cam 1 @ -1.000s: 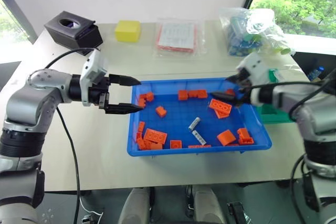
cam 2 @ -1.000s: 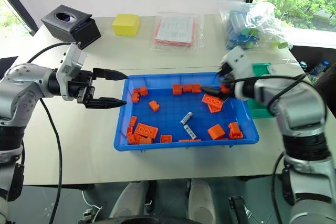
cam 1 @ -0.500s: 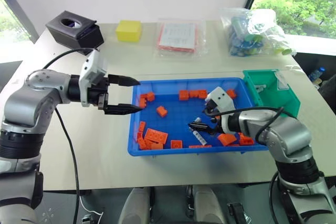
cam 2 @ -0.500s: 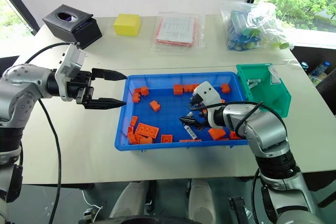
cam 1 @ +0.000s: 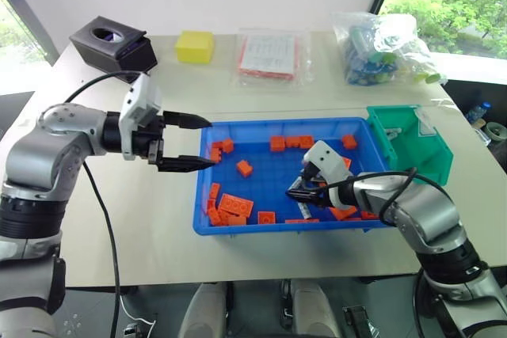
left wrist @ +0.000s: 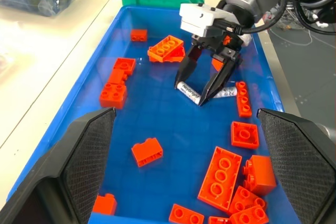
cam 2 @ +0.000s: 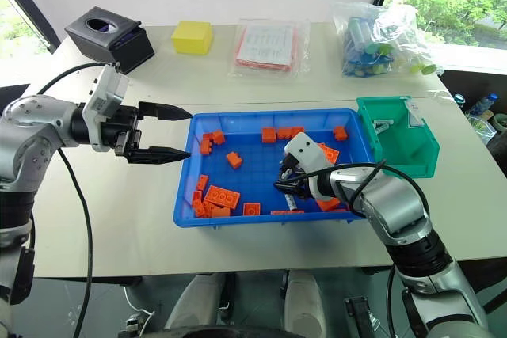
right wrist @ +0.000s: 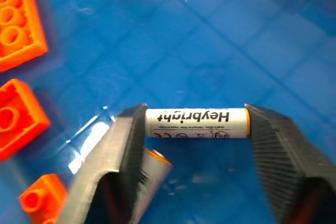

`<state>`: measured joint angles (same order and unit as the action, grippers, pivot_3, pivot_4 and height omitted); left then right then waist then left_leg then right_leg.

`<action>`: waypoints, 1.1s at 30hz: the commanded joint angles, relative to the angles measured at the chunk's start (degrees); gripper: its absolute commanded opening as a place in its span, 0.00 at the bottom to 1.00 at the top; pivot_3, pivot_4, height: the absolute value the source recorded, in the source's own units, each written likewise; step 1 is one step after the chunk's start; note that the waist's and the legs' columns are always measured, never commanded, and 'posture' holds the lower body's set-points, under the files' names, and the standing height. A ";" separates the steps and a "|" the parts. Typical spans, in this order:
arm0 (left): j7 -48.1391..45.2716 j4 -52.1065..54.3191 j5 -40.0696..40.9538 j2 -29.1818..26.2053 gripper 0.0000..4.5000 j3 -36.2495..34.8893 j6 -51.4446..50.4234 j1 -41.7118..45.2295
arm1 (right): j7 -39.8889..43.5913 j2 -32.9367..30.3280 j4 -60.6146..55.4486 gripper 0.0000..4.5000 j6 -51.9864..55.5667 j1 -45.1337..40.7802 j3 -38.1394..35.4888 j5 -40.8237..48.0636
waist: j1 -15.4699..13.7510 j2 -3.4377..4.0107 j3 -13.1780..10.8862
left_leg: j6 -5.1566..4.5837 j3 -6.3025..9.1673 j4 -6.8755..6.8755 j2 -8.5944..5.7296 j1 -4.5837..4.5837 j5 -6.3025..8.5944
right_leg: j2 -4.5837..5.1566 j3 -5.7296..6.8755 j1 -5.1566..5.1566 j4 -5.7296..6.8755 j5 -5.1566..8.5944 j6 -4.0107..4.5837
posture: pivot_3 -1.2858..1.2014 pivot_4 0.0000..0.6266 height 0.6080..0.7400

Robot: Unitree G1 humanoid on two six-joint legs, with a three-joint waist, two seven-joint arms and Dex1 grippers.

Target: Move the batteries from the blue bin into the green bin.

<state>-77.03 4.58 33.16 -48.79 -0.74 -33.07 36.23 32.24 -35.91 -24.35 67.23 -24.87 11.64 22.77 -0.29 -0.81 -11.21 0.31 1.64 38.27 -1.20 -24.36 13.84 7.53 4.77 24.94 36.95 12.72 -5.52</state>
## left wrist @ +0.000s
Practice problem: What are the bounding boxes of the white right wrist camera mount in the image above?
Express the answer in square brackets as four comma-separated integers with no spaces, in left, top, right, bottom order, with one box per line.
[179,3,253,49]

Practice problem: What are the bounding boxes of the white battery with grey print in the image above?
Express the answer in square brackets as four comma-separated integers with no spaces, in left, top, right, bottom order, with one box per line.
[212,86,238,99]

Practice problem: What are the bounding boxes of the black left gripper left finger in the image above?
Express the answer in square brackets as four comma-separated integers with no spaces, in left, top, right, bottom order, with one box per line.
[0,107,117,224]

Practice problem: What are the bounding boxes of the white battery with Heybright print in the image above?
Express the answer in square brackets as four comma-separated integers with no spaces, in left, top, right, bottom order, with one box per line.
[176,81,202,105]

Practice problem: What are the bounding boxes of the black torso cables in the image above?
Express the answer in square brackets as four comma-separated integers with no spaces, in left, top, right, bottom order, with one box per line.
[288,0,336,34]

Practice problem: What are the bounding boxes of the white floor wires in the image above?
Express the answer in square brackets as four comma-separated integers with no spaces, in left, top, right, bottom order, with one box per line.
[269,5,317,48]

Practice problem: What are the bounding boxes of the small orange two-stud brick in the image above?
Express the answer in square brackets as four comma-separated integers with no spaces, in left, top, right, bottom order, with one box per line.
[130,29,148,42]
[168,204,205,224]

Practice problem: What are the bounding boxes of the narrow orange four-stud brick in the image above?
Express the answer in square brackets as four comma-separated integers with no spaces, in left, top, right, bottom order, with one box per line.
[235,81,253,119]

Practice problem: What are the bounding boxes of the blue plastic bin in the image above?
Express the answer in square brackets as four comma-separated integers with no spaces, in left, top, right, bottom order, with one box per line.
[5,5,286,224]

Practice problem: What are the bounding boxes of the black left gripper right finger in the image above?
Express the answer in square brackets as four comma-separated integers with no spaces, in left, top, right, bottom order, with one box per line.
[256,108,336,224]

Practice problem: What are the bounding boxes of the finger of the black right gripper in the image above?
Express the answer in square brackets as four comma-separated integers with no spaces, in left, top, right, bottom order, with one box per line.
[174,45,203,90]
[198,54,240,107]

